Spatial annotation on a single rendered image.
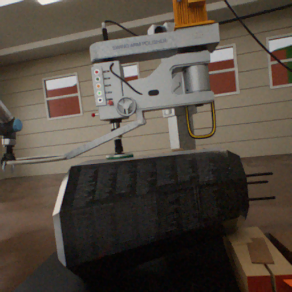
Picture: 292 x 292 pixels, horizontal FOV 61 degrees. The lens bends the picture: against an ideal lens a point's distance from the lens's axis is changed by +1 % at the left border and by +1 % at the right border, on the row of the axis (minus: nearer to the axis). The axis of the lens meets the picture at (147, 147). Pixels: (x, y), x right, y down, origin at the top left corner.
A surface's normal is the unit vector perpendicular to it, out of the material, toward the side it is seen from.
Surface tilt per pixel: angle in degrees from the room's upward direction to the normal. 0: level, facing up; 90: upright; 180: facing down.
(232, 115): 90
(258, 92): 90
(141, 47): 90
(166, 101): 90
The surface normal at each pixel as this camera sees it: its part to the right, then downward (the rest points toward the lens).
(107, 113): -0.06, 0.06
